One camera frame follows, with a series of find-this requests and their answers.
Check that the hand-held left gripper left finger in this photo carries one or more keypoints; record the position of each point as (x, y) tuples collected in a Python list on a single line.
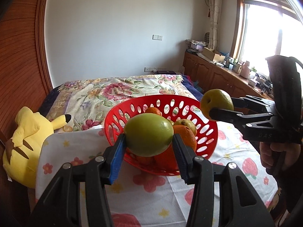
[(117, 158)]

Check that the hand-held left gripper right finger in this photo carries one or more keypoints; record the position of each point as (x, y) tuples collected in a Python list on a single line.
[(181, 160)]

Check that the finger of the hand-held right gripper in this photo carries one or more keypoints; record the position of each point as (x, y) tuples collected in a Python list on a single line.
[(251, 102), (224, 115)]

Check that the large orange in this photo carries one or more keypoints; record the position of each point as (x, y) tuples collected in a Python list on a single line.
[(187, 139), (167, 159)]

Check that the yellow-green round fruit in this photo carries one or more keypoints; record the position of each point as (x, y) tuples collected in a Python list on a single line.
[(217, 100)]

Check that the red perforated plastic basket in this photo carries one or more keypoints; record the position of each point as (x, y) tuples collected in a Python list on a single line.
[(151, 170)]

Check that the yellow pear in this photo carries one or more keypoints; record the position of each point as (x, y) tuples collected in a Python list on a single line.
[(185, 124)]

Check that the green lemon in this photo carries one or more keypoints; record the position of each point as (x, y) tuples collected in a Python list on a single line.
[(149, 132)]

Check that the small mandarin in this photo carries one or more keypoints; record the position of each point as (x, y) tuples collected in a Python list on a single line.
[(153, 111)]

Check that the person's right forearm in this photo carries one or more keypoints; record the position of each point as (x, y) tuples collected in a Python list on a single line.
[(291, 189)]

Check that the person's right hand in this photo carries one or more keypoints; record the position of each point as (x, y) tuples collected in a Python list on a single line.
[(267, 153)]

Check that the white plastic jug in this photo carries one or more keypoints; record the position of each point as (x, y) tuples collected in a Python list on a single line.
[(245, 70)]

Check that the small green fruit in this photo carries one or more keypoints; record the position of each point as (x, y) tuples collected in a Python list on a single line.
[(170, 122)]

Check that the teal cloth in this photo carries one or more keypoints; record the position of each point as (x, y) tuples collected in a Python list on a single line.
[(197, 86)]

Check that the white strawberry print cloth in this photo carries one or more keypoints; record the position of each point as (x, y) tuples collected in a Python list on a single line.
[(146, 189)]

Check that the brown wooden cabinet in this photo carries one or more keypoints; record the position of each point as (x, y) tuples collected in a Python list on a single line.
[(213, 73)]

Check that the dark blue bedsheet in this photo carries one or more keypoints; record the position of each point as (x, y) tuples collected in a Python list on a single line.
[(189, 85)]

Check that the open cardboard box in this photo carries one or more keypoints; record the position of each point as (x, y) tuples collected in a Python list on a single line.
[(213, 54)]

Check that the wooden framed window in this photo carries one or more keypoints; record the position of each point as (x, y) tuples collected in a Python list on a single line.
[(260, 33)]

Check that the floral blanket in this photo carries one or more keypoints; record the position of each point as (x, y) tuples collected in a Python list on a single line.
[(106, 92)]

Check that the dark flat box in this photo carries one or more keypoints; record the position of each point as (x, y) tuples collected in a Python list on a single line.
[(165, 72)]

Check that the patterned beige curtain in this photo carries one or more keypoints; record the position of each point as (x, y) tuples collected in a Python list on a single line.
[(214, 16)]

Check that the yellow plush toy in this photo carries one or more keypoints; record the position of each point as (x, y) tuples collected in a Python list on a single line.
[(26, 134)]

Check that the brown wooden wardrobe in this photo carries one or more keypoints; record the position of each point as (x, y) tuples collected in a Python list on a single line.
[(21, 52)]

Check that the white wall outlet strip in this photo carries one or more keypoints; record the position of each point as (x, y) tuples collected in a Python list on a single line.
[(151, 69)]

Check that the white wall switch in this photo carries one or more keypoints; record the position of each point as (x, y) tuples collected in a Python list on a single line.
[(157, 37)]

